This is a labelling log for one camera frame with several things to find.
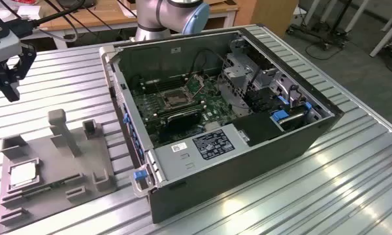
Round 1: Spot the silver CPU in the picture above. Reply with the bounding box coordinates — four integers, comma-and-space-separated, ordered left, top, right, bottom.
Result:
8, 162, 43, 188

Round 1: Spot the green motherboard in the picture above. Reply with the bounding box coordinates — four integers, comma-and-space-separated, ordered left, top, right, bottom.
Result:
131, 74, 236, 145

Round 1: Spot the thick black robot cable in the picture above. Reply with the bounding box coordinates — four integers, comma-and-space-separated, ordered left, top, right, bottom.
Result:
32, 0, 89, 27

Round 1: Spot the blue slot retainer strip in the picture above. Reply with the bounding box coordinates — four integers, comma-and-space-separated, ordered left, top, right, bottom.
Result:
120, 102, 145, 157

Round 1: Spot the black monitor base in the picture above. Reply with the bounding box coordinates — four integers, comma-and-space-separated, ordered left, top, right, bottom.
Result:
57, 0, 97, 9

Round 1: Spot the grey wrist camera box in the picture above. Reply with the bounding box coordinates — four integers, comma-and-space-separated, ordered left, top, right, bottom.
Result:
0, 31, 23, 66

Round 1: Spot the hard disk in blue carrier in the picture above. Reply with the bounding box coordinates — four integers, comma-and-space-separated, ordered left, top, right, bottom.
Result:
269, 109, 309, 133

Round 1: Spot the green RAM stick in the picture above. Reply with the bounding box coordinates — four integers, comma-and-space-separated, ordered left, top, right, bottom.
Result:
20, 175, 83, 197

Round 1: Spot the grey metal drive cage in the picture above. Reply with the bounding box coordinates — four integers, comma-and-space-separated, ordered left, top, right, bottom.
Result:
220, 52, 260, 116

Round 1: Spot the white table frame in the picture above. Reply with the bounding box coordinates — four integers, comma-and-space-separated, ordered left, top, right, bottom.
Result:
301, 0, 369, 32
368, 0, 392, 58

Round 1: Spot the blue case latch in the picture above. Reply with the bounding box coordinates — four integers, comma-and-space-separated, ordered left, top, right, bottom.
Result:
133, 170, 148, 183

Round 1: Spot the black looped data wire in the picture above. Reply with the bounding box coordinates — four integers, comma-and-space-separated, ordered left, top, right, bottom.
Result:
189, 49, 225, 74

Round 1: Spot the black expansion card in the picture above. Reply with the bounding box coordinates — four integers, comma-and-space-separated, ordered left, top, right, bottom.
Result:
165, 109, 203, 132

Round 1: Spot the grey power supply unit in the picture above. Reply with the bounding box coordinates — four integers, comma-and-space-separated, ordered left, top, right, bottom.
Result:
148, 123, 251, 189

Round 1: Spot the black plastic shroud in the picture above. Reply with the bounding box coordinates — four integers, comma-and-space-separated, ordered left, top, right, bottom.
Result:
231, 114, 287, 147

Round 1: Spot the CPU socket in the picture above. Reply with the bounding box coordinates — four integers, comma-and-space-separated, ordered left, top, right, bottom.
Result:
163, 89, 191, 105

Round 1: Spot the metal socket cover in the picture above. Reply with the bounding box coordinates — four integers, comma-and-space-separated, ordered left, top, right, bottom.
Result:
185, 74, 207, 90

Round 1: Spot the grey parts rack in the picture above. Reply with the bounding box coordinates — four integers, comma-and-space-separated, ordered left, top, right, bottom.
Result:
0, 109, 119, 233

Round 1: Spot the black wheeled stand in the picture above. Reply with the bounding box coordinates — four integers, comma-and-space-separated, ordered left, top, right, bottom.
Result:
285, 0, 353, 51

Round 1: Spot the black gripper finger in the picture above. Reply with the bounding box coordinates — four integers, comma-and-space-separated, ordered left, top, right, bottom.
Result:
1, 44, 37, 102

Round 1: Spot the wooden cabinet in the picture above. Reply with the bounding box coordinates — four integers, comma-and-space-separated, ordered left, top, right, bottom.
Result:
251, 0, 297, 39

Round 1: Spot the open black PC case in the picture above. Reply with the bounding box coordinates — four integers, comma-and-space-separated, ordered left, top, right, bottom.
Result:
99, 23, 345, 225

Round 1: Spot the wooden desk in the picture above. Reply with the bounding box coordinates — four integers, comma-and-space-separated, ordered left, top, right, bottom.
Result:
39, 0, 241, 51

